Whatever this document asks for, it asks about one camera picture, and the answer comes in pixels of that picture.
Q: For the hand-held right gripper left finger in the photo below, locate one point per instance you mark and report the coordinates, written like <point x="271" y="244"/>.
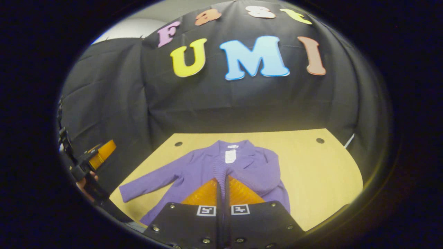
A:
<point x="187" y="224"/>

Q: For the white thin strip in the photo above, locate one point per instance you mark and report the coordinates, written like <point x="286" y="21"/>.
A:
<point x="349" y="141"/>

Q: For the purple jacket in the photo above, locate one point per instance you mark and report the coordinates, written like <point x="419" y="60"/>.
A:
<point x="193" y="166"/>

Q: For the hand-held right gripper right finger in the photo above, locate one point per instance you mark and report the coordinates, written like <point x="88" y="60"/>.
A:
<point x="259" y="224"/>

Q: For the black backdrop cloth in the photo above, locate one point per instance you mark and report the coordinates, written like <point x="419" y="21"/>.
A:
<point x="214" y="103"/>

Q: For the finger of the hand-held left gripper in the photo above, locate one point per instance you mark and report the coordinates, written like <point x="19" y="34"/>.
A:
<point x="104" y="154"/>

